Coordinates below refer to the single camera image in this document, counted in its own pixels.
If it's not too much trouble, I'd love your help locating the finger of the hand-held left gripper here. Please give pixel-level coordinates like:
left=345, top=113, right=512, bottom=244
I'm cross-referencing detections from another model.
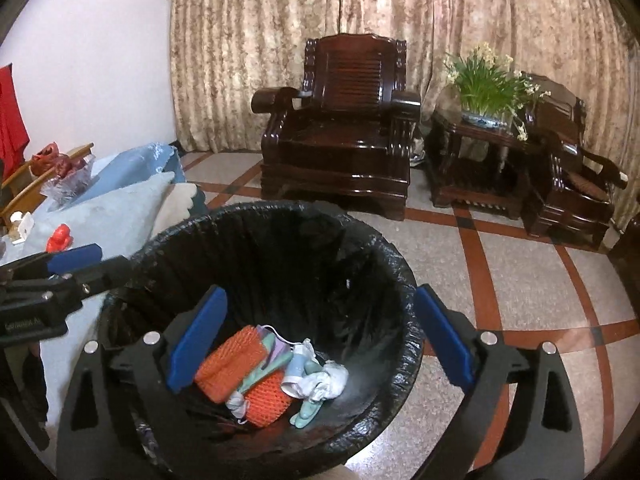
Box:
left=0, top=255, right=137, bottom=313
left=0, top=243, right=104, bottom=281

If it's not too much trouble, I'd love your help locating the dark wooden side table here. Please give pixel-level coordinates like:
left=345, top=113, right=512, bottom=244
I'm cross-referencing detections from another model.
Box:
left=425, top=105, right=545, bottom=222

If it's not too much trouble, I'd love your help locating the grey-blue tablecloth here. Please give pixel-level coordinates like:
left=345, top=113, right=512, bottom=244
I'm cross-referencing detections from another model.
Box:
left=0, top=172, right=177, bottom=267

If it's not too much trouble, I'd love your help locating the small orange foam net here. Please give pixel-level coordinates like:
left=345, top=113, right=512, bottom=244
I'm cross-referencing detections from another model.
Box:
left=244, top=367, right=294, bottom=429

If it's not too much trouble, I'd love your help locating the white tissue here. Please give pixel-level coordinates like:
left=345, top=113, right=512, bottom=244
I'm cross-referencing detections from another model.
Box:
left=225, top=391, right=252, bottom=420
left=299, top=359, right=349, bottom=402

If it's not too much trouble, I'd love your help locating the small white blue bottle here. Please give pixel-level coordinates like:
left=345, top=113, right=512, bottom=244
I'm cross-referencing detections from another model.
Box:
left=281, top=344, right=316, bottom=397

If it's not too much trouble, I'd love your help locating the dark wooden furniture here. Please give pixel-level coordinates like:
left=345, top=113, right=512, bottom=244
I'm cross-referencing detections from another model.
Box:
left=607, top=215, right=640, bottom=322

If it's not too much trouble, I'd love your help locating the dark wooden armchair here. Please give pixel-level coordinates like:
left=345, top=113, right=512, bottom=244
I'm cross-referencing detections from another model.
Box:
left=250, top=32, right=422, bottom=222
left=520, top=72, right=629, bottom=252

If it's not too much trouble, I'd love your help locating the lilac face mask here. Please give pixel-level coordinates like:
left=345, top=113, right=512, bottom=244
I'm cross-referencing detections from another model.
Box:
left=255, top=324, right=287, bottom=358

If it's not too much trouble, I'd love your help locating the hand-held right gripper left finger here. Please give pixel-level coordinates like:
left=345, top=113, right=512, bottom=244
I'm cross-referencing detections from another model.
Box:
left=55, top=285, right=229, bottom=480

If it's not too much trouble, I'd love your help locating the beige patterned curtain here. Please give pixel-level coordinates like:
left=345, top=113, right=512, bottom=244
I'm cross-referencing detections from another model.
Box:
left=167, top=0, right=640, bottom=231

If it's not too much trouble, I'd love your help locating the light wooden tv cabinet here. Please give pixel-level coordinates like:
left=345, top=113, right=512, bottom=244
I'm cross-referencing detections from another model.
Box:
left=0, top=142, right=95, bottom=227

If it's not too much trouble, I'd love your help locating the red basket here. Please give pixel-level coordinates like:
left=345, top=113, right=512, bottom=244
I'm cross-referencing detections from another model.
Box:
left=31, top=143, right=62, bottom=173

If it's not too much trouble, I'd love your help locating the glass fruit bowl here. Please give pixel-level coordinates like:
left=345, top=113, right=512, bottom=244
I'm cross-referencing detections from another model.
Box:
left=40, top=155, right=99, bottom=207

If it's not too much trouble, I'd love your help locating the black bag-lined trash bin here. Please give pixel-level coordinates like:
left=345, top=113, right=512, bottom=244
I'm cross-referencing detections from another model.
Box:
left=97, top=200, right=426, bottom=480

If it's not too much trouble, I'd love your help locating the potted green flowering plant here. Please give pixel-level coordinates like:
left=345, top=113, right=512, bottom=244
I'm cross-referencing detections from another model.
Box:
left=444, top=42, right=552, bottom=142

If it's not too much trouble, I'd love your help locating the red cloth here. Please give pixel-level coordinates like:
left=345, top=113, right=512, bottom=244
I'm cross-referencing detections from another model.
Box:
left=0, top=64, right=30, bottom=172

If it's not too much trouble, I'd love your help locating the large orange foam net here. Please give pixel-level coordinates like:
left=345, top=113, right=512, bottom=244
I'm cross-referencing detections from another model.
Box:
left=194, top=325, right=269, bottom=404

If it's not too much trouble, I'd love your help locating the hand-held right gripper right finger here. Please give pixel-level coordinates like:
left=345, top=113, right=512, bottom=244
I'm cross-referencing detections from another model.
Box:
left=415, top=284, right=588, bottom=480

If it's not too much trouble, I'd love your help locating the blue tablecloth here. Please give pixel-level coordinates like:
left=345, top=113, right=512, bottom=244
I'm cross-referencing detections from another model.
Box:
left=70, top=142, right=187, bottom=207

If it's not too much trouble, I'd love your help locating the small red toy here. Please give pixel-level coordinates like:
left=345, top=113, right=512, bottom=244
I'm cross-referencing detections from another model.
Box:
left=46, top=224, right=74, bottom=253

